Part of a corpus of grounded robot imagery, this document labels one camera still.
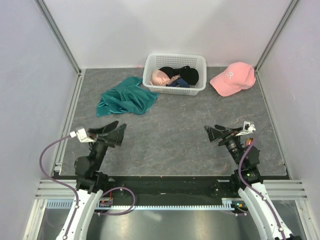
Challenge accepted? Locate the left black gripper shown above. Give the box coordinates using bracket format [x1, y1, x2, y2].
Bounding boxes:
[88, 120, 127, 170]

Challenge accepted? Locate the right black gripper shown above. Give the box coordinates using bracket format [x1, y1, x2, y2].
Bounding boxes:
[203, 124, 243, 167]

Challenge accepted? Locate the teal satin napkin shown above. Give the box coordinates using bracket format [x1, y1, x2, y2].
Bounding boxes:
[96, 76, 159, 117]

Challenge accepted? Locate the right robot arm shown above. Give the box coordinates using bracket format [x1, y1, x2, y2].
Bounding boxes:
[204, 121, 301, 240]

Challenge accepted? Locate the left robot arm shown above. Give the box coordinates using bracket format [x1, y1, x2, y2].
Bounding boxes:
[56, 120, 127, 240]

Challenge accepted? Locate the pink baseball cap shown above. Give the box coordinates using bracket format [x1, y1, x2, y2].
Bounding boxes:
[209, 62, 256, 97]

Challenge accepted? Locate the black garment in basket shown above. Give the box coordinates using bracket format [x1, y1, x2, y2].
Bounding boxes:
[159, 65, 199, 86]

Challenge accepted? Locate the navy blue garment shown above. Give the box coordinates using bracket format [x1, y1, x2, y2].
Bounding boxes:
[166, 78, 190, 88]

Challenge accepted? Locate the peach satin garment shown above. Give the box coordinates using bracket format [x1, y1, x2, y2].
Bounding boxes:
[149, 70, 173, 87]

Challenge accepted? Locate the white plastic basket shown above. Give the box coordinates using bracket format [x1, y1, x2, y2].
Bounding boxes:
[142, 53, 207, 96]

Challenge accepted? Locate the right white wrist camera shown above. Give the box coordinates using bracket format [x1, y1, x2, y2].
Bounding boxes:
[236, 121, 256, 136]

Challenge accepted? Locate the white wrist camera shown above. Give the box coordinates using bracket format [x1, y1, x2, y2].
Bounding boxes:
[69, 127, 96, 143]
[236, 121, 256, 136]

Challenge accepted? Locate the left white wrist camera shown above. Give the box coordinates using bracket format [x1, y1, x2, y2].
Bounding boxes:
[69, 127, 96, 143]

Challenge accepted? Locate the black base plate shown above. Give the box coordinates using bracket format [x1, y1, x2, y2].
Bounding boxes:
[79, 174, 261, 201]

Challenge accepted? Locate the light blue cable duct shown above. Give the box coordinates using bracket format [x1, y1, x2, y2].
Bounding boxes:
[46, 199, 245, 211]

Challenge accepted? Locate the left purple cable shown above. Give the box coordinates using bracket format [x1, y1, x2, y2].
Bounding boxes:
[39, 134, 137, 240]

